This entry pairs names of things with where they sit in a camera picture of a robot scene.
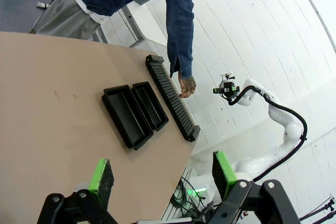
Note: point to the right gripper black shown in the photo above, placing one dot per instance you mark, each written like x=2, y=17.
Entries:
x=229, y=91

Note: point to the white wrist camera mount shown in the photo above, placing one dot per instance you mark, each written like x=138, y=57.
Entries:
x=227, y=75

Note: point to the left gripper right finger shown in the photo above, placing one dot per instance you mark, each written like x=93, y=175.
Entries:
x=223, y=174

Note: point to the black slotted board rack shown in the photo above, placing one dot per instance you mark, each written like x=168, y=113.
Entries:
x=173, y=98

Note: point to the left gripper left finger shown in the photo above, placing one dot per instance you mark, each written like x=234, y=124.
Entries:
x=101, y=182

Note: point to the black ESD tray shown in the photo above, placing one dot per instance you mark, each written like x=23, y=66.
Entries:
x=123, y=113
x=149, y=106

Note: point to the person's left forearm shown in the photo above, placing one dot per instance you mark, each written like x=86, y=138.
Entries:
x=181, y=51

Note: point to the person's left hand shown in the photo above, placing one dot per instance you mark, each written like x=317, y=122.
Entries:
x=189, y=86

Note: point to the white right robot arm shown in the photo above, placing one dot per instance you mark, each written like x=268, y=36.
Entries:
x=278, y=113

